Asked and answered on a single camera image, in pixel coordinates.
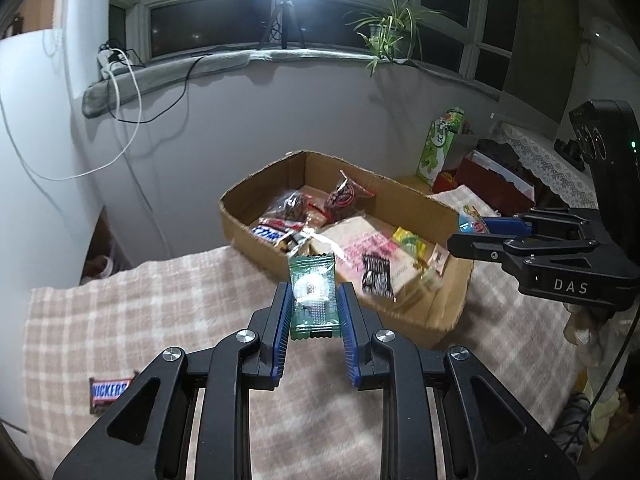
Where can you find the small black object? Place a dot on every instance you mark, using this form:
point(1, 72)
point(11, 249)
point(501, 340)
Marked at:
point(567, 152)

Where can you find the clear bag of red snacks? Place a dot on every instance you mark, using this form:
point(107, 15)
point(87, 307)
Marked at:
point(345, 195)

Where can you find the beige snack packet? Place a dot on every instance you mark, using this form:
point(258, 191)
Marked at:
point(439, 259)

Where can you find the window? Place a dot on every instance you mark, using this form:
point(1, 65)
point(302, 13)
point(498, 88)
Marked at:
point(210, 25)

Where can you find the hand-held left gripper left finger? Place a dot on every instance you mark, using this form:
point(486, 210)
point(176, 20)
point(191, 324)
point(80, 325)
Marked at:
point(282, 330)

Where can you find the green carton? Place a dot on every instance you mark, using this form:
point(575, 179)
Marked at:
point(437, 150)

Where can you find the green wafer packet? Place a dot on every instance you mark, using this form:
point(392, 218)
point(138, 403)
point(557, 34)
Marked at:
point(312, 305)

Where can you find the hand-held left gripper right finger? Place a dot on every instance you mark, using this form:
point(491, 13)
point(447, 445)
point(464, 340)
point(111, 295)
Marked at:
point(347, 330)

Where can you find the small brown chocolate bar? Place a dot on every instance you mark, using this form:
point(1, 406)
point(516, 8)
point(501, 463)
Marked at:
point(107, 392)

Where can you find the colourful snack packet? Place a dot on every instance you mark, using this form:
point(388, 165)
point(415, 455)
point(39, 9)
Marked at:
point(472, 221)

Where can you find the cardboard box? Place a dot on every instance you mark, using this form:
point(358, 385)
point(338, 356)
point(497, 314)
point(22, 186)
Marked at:
point(425, 310)

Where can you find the black and white snack packet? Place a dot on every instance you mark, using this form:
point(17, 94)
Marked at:
point(377, 275)

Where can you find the red and white packet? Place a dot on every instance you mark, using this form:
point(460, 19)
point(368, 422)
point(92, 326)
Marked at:
point(317, 212)

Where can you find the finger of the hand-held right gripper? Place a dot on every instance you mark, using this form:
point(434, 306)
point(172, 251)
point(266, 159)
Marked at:
point(480, 247)
point(500, 225)

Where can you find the dark green curtain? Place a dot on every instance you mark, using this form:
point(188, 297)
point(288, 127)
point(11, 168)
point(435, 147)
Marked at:
point(540, 35)

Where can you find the white packet with pink print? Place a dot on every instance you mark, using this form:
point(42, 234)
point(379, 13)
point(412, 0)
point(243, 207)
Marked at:
point(350, 247)

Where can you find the black tripod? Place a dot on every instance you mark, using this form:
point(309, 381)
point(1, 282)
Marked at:
point(282, 20)

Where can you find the pale yellow cloth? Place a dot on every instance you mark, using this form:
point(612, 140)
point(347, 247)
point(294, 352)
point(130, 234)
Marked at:
point(600, 360)

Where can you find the potted spider plant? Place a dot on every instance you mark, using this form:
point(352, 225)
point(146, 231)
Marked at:
point(387, 25)

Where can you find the white power strip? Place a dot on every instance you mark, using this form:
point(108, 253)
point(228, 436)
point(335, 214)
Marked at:
point(112, 62)

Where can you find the white slipper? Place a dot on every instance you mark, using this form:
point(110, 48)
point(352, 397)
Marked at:
point(97, 267)

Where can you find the dark cloth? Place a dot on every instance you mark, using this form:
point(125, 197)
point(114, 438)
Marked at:
point(497, 152)

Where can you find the red box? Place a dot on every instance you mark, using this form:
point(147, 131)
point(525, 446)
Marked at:
point(492, 187)

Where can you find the white cabinet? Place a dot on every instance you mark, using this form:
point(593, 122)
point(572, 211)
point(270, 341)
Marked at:
point(35, 185)

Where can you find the white lace cloth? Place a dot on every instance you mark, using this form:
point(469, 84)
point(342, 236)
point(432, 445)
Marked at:
point(545, 160)

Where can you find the clear bag of brown snacks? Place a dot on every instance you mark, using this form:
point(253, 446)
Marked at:
point(290, 205)

